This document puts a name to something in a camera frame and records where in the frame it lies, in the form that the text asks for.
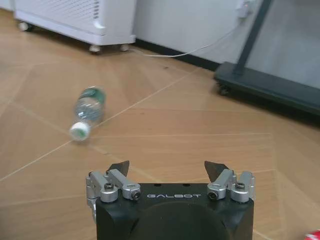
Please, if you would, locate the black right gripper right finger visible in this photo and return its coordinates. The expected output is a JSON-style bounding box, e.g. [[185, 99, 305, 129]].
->
[[204, 160, 256, 204]]

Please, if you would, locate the white wall plug adapter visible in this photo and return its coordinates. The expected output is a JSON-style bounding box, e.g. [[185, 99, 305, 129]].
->
[[234, 0, 252, 18]]

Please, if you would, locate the white power cable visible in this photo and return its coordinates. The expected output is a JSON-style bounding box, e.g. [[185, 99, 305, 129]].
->
[[131, 14, 245, 59]]

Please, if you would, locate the dark grey wheeled stand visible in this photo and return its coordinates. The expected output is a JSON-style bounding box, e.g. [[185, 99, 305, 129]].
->
[[213, 0, 320, 116]]

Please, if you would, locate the red can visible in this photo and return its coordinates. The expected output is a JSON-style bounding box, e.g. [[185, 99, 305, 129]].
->
[[303, 229, 320, 240]]

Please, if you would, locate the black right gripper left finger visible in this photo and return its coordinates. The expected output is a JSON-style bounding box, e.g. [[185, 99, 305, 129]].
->
[[85, 160, 141, 204]]

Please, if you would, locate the clear plastic water bottle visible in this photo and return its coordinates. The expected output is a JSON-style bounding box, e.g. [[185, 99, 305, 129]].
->
[[69, 85, 107, 142]]

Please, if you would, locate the white air purifier on casters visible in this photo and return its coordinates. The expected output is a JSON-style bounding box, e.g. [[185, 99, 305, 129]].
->
[[13, 0, 138, 55]]

